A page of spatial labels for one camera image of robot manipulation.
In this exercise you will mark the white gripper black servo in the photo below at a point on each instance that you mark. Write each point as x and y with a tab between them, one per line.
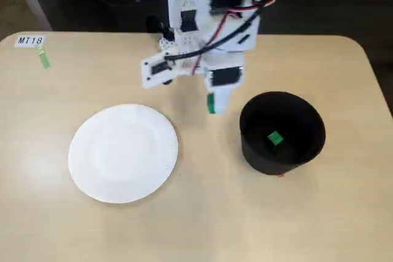
223	77

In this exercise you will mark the green cube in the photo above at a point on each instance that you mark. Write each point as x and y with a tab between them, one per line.
274	137
211	104

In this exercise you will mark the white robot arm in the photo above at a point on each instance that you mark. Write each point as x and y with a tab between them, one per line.
250	45

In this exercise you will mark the black round pot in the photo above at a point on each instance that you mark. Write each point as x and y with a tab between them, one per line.
261	164

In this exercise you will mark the black base clamp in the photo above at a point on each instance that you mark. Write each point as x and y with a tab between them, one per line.
153	24

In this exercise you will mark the white paper plate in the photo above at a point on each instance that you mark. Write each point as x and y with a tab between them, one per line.
122	154

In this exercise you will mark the white MT18 paper label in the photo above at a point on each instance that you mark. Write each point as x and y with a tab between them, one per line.
29	41

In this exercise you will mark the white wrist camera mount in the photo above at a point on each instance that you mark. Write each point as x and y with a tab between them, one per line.
147	81

